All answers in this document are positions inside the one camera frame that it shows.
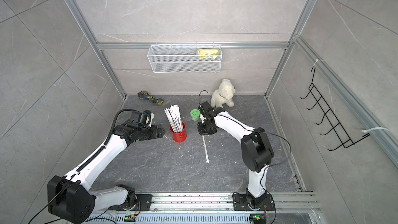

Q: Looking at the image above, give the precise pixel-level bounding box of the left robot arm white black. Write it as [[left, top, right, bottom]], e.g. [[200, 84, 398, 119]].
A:
[[47, 124, 165, 224]]

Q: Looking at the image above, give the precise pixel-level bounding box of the black wire hook rack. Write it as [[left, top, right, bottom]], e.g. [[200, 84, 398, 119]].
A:
[[300, 67, 371, 151]]

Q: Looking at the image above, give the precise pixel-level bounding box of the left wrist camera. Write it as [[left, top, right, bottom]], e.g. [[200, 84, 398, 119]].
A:
[[129, 110, 154, 129]]

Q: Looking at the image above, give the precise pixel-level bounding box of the green lid jar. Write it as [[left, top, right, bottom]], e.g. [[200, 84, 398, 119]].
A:
[[190, 109, 201, 121]]

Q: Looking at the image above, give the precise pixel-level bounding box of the white plush dog toy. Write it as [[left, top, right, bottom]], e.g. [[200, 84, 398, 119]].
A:
[[210, 79, 236, 108]]

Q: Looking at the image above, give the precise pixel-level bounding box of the red cup container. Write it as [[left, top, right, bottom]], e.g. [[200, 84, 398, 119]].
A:
[[169, 122, 187, 143]]

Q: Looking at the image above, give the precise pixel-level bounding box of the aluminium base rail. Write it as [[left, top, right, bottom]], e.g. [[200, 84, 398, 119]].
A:
[[83, 192, 321, 215]]

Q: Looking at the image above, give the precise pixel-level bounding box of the white wire mesh basket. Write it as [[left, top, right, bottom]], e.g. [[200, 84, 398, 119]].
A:
[[147, 44, 222, 73]]

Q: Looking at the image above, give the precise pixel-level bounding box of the bundle of white straws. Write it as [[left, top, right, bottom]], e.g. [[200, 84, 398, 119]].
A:
[[164, 105, 184, 133]]

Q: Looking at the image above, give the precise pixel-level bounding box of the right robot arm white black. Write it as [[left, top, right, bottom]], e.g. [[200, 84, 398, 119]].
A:
[[198, 102, 275, 210]]

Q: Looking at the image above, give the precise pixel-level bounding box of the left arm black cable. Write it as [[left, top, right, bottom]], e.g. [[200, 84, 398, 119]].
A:
[[77, 108, 141, 172]]

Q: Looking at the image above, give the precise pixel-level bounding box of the yellow sponge in basket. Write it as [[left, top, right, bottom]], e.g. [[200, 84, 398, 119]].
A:
[[197, 48, 220, 60]]

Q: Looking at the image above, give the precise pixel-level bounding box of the camouflage cloth piece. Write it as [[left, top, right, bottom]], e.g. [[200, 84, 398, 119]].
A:
[[137, 91, 164, 105]]

